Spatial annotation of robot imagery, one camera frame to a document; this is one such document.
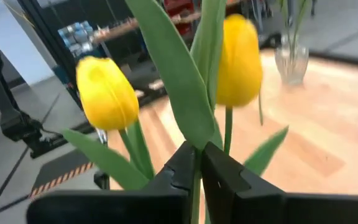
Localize clear cut glass vase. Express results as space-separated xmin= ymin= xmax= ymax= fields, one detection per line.
xmin=273 ymin=30 xmax=310 ymax=86

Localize wooden shelf board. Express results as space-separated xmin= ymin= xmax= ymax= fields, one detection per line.
xmin=91 ymin=15 xmax=204 ymax=45

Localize black frame post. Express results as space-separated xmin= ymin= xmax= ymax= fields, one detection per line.
xmin=16 ymin=0 xmax=85 ymax=110

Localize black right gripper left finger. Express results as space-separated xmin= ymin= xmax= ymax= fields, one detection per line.
xmin=26 ymin=141 xmax=197 ymax=224

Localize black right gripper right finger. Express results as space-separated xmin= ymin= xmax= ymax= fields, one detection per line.
xmin=201 ymin=142 xmax=358 ymax=224

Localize green stem piece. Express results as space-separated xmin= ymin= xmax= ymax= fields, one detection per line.
xmin=125 ymin=0 xmax=264 ymax=224

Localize red storage bins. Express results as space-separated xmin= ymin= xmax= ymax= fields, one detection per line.
xmin=163 ymin=0 xmax=196 ymax=35

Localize black corner clamp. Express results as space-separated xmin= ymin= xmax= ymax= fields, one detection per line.
xmin=93 ymin=170 xmax=111 ymax=191

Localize blue storage bins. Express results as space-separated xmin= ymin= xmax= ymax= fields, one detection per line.
xmin=57 ymin=21 xmax=94 ymax=54

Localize hazard striped floor mat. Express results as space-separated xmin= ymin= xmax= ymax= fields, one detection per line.
xmin=29 ymin=148 xmax=96 ymax=199

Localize yellow artificial tulip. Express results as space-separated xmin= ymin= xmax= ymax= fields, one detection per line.
xmin=62 ymin=55 xmax=289 ymax=190

